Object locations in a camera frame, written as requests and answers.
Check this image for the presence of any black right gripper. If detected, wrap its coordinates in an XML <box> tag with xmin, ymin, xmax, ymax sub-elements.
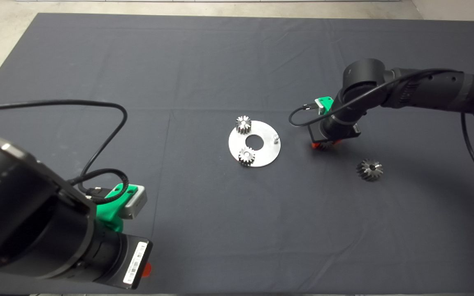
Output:
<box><xmin>308</xmin><ymin>117</ymin><xmax>362</xmax><ymax>149</ymax></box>

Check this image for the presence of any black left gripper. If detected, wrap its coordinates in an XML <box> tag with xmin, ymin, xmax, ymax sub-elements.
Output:
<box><xmin>105</xmin><ymin>234</ymin><xmax>153</xmax><ymax>290</ymax></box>

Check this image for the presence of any large steel gear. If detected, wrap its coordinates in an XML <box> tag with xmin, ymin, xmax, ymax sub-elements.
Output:
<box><xmin>356</xmin><ymin>159</ymin><xmax>384</xmax><ymax>182</ymax></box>

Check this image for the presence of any small shiny steel gear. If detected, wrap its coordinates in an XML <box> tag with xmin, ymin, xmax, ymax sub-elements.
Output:
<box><xmin>236</xmin><ymin>116</ymin><xmax>252</xmax><ymax>134</ymax></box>
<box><xmin>238</xmin><ymin>147</ymin><xmax>256</xmax><ymax>167</ymax></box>

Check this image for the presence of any round metal plate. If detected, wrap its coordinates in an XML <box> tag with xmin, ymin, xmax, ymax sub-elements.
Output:
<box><xmin>228</xmin><ymin>120</ymin><xmax>281</xmax><ymax>168</ymax></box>

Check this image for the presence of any dark grey table cloth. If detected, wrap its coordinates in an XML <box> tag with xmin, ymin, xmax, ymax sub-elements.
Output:
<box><xmin>0</xmin><ymin>12</ymin><xmax>474</xmax><ymax>295</ymax></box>

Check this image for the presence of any right green camera mount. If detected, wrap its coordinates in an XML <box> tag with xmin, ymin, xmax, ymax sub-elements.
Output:
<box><xmin>314</xmin><ymin>97</ymin><xmax>334</xmax><ymax>116</ymax></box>

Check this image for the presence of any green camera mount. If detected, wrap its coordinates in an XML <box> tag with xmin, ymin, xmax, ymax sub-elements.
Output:
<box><xmin>96</xmin><ymin>184</ymin><xmax>137</xmax><ymax>233</ymax></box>
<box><xmin>314</xmin><ymin>97</ymin><xmax>334</xmax><ymax>116</ymax></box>

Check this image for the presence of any right thin black camera cable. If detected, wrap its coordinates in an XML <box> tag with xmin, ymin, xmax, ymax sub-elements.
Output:
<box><xmin>289</xmin><ymin>68</ymin><xmax>474</xmax><ymax>190</ymax></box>

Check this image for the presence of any thin black camera cable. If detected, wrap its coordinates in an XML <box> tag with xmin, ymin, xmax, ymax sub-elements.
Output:
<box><xmin>289</xmin><ymin>68</ymin><xmax>474</xmax><ymax>190</ymax></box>
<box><xmin>0</xmin><ymin>100</ymin><xmax>128</xmax><ymax>194</ymax></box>

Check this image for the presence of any left green camera mount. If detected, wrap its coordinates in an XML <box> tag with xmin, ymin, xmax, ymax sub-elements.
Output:
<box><xmin>96</xmin><ymin>184</ymin><xmax>137</xmax><ymax>233</ymax></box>

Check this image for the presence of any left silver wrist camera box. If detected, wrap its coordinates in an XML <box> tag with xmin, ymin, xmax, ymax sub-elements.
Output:
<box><xmin>120</xmin><ymin>185</ymin><xmax>147</xmax><ymax>219</ymax></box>

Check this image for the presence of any left braided black arm cable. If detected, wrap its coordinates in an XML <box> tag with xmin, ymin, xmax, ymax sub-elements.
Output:
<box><xmin>67</xmin><ymin>168</ymin><xmax>130</xmax><ymax>205</ymax></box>

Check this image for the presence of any left thin black camera cable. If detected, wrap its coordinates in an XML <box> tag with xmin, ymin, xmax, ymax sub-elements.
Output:
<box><xmin>0</xmin><ymin>100</ymin><xmax>128</xmax><ymax>194</ymax></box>

